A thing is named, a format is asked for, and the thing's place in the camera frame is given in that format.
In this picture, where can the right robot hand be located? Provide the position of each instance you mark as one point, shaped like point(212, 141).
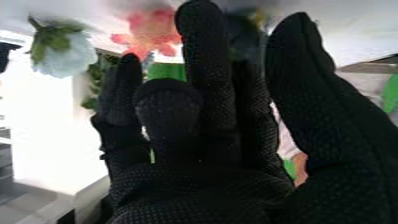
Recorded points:
point(237, 150)

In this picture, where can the dark blue flower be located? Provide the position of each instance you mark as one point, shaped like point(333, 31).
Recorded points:
point(244, 25)

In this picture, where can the green sprig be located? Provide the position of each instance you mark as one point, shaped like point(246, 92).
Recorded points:
point(95, 83)

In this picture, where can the pale blue flower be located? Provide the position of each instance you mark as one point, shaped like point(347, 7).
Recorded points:
point(65, 58)

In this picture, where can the pink flower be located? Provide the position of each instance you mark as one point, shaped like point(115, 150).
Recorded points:
point(152, 35)

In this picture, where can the white sheet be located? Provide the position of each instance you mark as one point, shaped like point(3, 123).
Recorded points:
point(47, 133)

